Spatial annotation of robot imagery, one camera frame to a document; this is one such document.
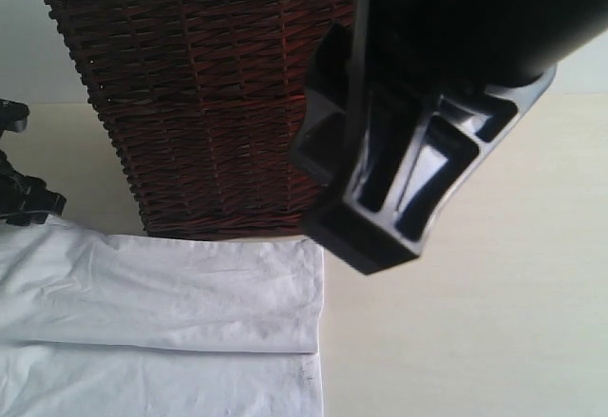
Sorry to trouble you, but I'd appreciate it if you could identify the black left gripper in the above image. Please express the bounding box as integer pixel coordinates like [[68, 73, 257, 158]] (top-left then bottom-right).
[[1, 99, 67, 225]]

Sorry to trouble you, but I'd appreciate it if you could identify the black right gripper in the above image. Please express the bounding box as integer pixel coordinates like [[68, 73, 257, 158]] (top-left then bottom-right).
[[351, 0, 607, 99]]

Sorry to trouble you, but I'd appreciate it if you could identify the white t-shirt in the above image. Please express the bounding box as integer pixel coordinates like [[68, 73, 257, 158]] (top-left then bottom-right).
[[1, 218, 324, 416]]

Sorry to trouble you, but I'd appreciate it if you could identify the dark red wicker basket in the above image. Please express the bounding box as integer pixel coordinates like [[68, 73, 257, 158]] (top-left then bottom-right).
[[48, 0, 354, 240]]

